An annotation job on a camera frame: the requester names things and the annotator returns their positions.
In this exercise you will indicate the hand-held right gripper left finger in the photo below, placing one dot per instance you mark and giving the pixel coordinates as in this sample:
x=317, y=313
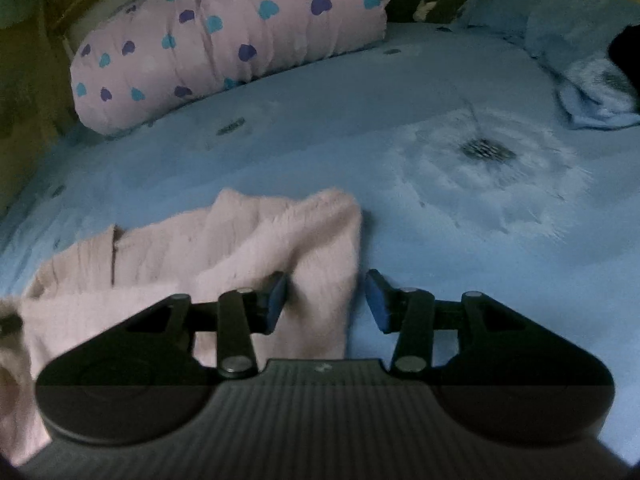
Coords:
x=276, y=301

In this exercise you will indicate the wooden bed headboard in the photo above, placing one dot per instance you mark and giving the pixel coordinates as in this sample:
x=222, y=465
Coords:
x=75, y=5

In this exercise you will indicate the crumpled blue blanket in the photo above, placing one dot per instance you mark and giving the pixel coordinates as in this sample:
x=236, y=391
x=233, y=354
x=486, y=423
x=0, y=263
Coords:
x=530, y=15

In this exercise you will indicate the pink knit sweater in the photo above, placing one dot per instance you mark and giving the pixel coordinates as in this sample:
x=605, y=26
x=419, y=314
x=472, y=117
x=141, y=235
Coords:
x=260, y=240

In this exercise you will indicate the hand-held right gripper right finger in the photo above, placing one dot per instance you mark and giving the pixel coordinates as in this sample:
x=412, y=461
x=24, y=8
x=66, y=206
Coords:
x=378, y=302

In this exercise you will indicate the crumpled light blue cloth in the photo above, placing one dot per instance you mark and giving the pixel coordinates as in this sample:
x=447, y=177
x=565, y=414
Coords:
x=595, y=95

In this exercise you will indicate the black cloth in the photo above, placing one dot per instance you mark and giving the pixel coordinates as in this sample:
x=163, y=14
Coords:
x=627, y=52

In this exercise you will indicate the pink heart-print bolster pillow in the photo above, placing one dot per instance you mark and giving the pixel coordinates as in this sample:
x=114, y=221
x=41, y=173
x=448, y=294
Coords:
x=220, y=40

